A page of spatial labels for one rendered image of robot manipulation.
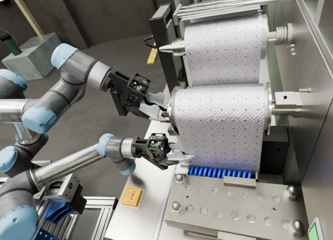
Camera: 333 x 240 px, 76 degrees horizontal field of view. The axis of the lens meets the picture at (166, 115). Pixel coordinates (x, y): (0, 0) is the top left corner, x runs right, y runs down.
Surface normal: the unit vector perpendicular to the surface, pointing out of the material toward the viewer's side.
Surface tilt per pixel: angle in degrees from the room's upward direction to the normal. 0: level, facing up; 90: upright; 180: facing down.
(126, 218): 0
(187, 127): 90
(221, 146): 90
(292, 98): 0
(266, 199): 0
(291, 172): 90
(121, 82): 90
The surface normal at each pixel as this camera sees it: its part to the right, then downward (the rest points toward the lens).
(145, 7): -0.13, 0.70
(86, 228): -0.24, -0.71
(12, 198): 0.14, -0.89
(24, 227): 0.68, 0.33
